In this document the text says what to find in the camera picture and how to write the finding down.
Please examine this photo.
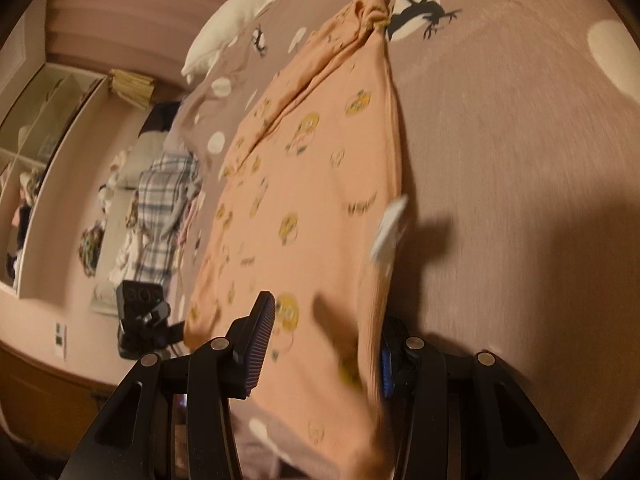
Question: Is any brown spotted deer print blanket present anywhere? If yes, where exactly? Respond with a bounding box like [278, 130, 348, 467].
[170, 0, 640, 480]

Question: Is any white crumpled cloth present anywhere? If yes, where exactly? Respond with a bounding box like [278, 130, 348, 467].
[107, 225, 146, 283]

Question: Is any pink curtain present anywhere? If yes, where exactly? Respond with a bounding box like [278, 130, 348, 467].
[45, 0, 281, 92]

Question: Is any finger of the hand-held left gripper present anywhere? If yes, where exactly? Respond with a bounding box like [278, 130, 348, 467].
[159, 321, 190, 350]

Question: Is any white shelf unit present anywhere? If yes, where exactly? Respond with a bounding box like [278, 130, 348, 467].
[0, 64, 108, 297]

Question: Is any white plush toy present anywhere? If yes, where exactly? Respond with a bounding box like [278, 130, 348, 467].
[181, 0, 306, 77]

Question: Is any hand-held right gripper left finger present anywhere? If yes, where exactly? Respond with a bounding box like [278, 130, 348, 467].
[60, 290, 277, 480]

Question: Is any tan straw bundle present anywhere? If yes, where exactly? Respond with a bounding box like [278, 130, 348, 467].
[107, 67, 157, 110]

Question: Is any colourful floral cloth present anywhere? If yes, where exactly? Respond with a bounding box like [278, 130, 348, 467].
[79, 224, 106, 278]

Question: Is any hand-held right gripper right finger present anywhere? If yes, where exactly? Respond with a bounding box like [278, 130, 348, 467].
[379, 315, 577, 480]

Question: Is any plaid grey white garment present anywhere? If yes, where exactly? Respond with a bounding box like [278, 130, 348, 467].
[131, 152, 202, 288]

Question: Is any dark cloth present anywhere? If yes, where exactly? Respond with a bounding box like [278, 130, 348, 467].
[140, 101, 182, 135]

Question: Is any orange duck print pajama garment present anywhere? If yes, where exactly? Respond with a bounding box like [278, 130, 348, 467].
[182, 0, 416, 480]

